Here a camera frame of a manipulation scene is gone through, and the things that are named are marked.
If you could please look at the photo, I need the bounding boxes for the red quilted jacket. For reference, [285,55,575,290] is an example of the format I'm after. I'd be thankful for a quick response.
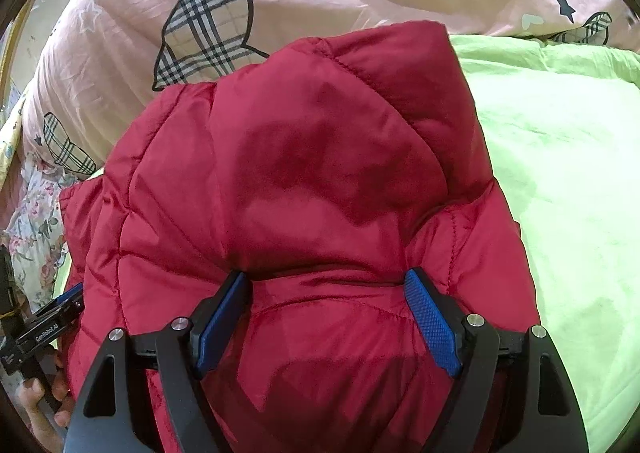
[59,19,543,453]

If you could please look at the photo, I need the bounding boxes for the white floral ruffled cloth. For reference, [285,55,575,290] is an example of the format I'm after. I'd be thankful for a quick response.
[0,153,103,314]

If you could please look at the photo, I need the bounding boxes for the light green bed sheet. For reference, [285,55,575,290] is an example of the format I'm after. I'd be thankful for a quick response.
[52,33,640,449]

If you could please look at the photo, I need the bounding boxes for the gold framed painting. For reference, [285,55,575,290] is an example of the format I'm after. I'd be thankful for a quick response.
[0,3,36,106]

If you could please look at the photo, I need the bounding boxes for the yellow floral cloth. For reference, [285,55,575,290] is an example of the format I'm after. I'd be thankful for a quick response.
[0,96,27,171]

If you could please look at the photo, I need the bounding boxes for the person's left hand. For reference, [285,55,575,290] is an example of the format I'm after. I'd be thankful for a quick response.
[20,350,77,440]

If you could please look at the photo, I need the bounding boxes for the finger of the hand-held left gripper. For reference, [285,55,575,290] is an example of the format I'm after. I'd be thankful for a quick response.
[30,282,85,325]

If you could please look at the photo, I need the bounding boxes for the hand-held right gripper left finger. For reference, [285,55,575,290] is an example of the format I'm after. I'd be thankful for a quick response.
[67,270,251,453]

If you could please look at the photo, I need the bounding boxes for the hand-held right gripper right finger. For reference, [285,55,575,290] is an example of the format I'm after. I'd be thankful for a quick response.
[403,267,590,453]

